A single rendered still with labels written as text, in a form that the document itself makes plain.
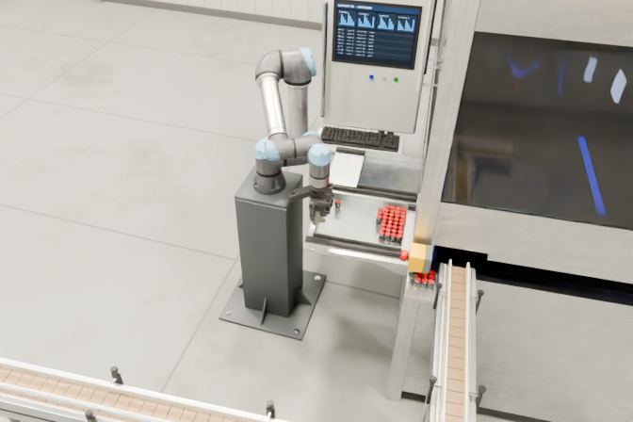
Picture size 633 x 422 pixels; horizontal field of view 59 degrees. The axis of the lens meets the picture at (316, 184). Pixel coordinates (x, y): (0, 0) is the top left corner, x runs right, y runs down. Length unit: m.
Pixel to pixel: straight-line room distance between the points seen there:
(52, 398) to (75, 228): 2.10
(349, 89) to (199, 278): 1.35
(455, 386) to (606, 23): 1.06
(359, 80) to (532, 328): 1.38
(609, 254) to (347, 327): 1.45
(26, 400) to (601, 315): 1.88
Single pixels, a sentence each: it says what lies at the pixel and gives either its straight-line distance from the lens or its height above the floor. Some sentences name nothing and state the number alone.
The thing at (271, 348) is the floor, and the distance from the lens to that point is 2.93.
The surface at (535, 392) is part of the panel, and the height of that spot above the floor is 0.28.
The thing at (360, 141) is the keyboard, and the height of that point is 0.83.
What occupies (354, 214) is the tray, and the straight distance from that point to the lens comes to 2.29.
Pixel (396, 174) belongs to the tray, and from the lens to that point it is 2.52.
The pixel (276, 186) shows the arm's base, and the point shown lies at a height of 0.82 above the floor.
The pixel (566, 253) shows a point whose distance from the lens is 2.04.
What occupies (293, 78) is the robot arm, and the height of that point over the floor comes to 1.34.
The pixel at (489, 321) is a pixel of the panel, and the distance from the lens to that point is 2.29.
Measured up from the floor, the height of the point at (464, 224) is 1.13.
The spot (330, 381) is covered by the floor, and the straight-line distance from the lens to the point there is 2.83.
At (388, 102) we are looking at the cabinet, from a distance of 2.86.
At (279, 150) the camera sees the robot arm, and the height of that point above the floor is 1.23.
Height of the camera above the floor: 2.39
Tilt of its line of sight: 38 degrees down
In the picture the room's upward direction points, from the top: 1 degrees clockwise
